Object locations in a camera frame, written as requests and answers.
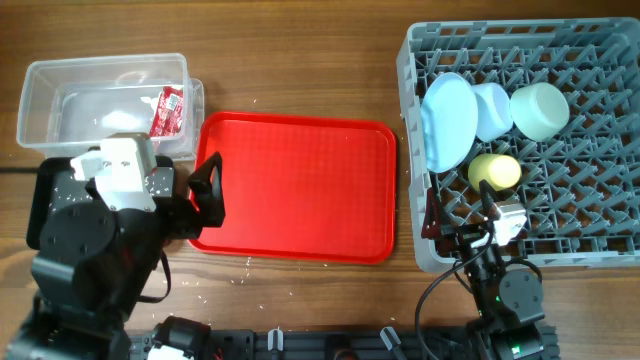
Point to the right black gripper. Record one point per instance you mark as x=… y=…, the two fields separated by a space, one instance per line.
x=460 y=231

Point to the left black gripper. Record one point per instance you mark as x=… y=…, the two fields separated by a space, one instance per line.
x=188 y=222

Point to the yellow plastic cup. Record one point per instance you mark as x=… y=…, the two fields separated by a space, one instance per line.
x=500 y=171

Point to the red snack wrapper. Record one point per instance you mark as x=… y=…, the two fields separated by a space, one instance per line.
x=167 y=120

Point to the light blue bowl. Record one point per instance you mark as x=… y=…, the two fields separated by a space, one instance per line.
x=494 y=117

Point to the light blue plate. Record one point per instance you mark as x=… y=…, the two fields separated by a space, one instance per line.
x=449 y=113

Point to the mint green bowl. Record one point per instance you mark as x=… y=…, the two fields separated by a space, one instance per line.
x=539 y=111

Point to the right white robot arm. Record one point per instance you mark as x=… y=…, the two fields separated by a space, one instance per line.
x=508 y=294

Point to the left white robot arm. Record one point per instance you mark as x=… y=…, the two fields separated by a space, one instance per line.
x=99 y=233

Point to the grey dishwasher rack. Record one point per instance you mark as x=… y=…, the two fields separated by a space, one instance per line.
x=580 y=188

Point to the red serving tray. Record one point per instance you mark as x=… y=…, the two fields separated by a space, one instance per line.
x=304 y=188

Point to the black plastic tray bin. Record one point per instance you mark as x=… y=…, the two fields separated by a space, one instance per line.
x=57 y=190

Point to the clear plastic bin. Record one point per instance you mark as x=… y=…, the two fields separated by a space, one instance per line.
x=67 y=106

